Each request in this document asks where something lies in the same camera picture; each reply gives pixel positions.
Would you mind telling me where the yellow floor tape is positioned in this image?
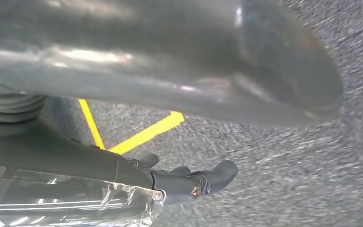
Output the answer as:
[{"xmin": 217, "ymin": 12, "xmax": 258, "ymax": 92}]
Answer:
[{"xmin": 78, "ymin": 99, "xmax": 185, "ymax": 156}]

